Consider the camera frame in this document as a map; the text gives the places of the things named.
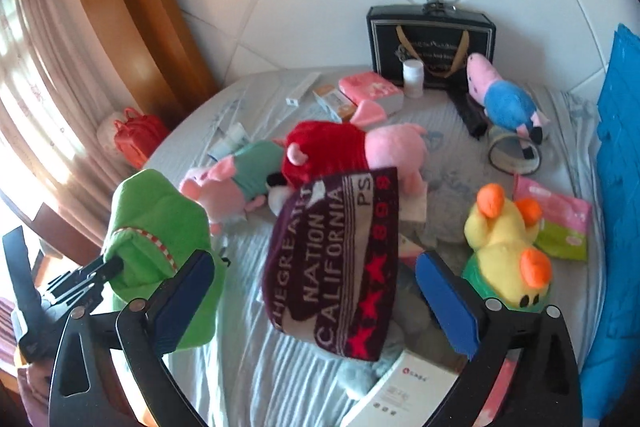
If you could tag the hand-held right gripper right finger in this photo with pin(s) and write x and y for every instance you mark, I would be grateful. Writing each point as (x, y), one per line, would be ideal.
(450, 307)

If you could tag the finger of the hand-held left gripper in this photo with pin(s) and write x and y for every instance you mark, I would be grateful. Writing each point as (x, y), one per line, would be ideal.
(105, 269)

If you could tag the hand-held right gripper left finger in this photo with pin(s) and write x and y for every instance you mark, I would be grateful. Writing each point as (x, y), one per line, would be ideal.
(185, 302)

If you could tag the green plush toy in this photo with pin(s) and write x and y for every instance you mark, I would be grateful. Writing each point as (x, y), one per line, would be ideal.
(150, 217)

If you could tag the maroon printed cloth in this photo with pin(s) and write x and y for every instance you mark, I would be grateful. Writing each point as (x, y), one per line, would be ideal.
(325, 257)

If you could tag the blue storage box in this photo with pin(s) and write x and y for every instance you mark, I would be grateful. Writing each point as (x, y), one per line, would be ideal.
(617, 157)

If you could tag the yellow duck plush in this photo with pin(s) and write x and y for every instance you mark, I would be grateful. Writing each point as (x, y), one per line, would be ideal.
(500, 247)

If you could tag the light blue striped tablecloth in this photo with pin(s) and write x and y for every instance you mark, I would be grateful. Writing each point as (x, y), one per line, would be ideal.
(250, 357)

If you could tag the flat white box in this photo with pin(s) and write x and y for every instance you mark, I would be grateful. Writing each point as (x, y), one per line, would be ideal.
(400, 392)

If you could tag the small white packet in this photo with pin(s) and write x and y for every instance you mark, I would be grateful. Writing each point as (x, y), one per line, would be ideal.
(414, 207)

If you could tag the small red backpack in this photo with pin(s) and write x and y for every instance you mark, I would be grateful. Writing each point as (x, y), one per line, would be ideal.
(137, 139)

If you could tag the pink wet wipes packet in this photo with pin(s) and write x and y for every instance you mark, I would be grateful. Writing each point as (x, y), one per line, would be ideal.
(565, 212)

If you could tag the pig plush in teal dress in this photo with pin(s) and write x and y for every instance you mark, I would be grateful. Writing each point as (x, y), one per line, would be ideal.
(255, 162)

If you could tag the white tube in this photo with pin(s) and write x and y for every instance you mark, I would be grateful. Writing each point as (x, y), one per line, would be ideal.
(232, 139)

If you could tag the black pouch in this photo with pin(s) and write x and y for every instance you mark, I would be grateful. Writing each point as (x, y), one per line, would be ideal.
(470, 117)

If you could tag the sheer curtain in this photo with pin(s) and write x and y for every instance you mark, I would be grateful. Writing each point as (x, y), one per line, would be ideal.
(50, 82)

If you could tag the pig plush in red dress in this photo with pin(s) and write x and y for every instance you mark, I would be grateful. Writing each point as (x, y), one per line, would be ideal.
(325, 147)

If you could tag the pig plush in blue shirt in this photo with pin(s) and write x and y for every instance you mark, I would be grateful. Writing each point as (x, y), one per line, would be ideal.
(505, 102)

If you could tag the white bottle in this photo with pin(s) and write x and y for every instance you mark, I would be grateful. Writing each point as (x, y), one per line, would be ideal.
(413, 79)

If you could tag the pink tissue pack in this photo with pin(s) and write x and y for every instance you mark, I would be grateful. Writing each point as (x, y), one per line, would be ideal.
(370, 88)

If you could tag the orange white small box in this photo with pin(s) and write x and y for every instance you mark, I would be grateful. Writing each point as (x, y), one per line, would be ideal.
(332, 99)

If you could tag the long white box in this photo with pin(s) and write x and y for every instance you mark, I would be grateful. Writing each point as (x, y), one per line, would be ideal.
(302, 89)

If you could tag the black gift box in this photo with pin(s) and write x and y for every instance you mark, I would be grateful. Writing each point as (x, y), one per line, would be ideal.
(430, 27)

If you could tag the wooden door frame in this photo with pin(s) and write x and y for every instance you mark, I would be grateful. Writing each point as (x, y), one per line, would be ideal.
(125, 7)

